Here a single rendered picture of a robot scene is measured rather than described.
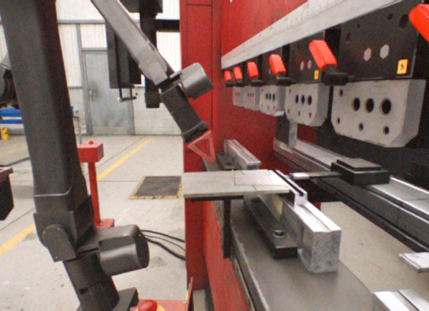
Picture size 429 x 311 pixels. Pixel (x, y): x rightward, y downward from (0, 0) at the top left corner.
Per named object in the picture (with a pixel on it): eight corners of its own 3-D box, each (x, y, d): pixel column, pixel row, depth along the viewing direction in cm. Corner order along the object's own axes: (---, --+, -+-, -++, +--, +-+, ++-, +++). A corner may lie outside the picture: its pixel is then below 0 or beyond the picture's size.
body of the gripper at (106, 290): (128, 323, 45) (112, 283, 44) (68, 336, 46) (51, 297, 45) (140, 295, 52) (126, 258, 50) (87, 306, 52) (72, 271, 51)
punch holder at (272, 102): (259, 112, 86) (261, 53, 82) (287, 112, 87) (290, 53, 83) (276, 117, 71) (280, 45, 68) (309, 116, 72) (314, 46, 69)
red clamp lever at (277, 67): (268, 52, 64) (278, 81, 58) (285, 52, 65) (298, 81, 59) (265, 60, 65) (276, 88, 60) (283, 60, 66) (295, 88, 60)
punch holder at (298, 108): (284, 119, 67) (288, 42, 63) (319, 118, 68) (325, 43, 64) (314, 127, 52) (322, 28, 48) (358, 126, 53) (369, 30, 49)
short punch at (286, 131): (274, 146, 84) (276, 113, 81) (281, 146, 84) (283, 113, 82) (287, 154, 74) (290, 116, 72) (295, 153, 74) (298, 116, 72)
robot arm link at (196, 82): (158, 76, 77) (144, 66, 68) (195, 52, 75) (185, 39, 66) (179, 114, 75) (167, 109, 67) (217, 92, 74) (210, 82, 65)
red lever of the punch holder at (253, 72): (246, 60, 83) (252, 82, 78) (260, 61, 84) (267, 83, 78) (245, 66, 85) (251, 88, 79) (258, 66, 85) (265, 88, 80)
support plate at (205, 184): (181, 175, 86) (181, 172, 86) (266, 172, 89) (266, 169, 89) (183, 198, 69) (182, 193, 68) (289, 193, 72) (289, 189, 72)
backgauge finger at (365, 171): (283, 175, 88) (284, 159, 87) (362, 172, 92) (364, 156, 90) (300, 188, 77) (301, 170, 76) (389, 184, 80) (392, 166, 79)
